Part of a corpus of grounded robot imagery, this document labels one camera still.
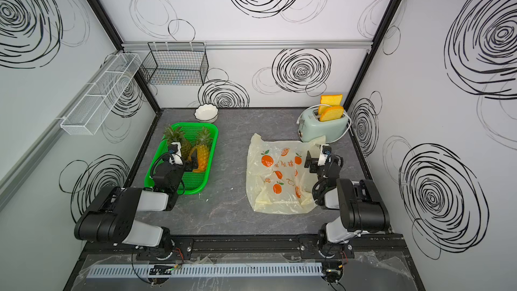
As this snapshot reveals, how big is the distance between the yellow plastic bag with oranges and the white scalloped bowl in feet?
1.00

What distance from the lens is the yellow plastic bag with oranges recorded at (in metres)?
0.84

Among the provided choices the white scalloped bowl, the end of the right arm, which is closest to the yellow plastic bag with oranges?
the end of the right arm

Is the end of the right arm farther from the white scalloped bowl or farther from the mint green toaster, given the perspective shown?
the white scalloped bowl

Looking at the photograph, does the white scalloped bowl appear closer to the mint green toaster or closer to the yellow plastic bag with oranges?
the yellow plastic bag with oranges

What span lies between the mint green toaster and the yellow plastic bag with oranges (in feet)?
0.11

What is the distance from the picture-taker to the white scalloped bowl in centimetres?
114

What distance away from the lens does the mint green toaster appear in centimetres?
96

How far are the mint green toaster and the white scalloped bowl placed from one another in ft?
1.64
